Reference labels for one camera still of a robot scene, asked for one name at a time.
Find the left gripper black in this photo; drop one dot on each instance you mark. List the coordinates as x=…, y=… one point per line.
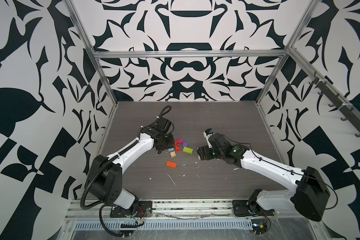
x=171, y=144

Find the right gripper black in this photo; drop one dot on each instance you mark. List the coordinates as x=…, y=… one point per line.
x=206, y=149

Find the red arch wood block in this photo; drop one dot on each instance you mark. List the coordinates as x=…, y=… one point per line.
x=177, y=148

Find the green wood block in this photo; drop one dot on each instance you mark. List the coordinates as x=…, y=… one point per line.
x=187, y=150

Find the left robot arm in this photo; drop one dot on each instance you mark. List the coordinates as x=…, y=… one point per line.
x=104, y=184

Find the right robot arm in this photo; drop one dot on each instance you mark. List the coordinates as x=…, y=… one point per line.
x=305, y=190

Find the orange wood block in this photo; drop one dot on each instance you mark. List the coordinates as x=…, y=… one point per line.
x=171, y=164

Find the small natural wood cube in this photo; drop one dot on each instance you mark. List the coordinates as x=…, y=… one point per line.
x=172, y=154

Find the green circuit board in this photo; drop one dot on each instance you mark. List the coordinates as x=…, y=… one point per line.
x=260, y=226

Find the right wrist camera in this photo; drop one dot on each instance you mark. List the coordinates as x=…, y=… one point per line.
x=208, y=133

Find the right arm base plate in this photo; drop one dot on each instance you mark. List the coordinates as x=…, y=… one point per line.
x=246, y=208

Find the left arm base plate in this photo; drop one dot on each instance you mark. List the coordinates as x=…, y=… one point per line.
x=138, y=209

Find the white slotted cable duct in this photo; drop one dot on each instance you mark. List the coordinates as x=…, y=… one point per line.
x=193, y=224

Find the aluminium front rail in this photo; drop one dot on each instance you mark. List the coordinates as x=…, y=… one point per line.
x=204, y=208

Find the aluminium frame crossbar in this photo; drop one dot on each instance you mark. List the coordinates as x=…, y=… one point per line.
x=189, y=54

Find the wall hook rack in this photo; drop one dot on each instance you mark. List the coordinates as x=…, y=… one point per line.
x=337, y=101

